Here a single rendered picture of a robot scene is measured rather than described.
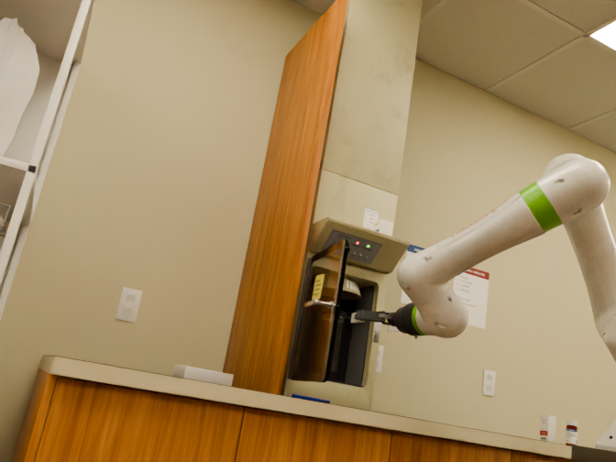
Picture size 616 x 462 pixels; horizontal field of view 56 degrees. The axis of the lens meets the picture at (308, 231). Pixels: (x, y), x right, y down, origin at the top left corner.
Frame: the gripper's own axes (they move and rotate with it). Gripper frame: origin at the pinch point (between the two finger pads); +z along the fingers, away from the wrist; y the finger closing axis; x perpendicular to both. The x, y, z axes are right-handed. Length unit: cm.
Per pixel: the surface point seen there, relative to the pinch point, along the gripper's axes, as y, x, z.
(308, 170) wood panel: 26, -46, 11
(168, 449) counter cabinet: 57, 42, -9
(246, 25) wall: 44, -122, 61
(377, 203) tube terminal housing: -6.2, -45.5, 17.6
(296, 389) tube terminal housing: 13.5, 23.1, 17.5
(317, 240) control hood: 17.2, -23.9, 12.3
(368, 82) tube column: 5, -91, 18
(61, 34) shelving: 109, -76, 41
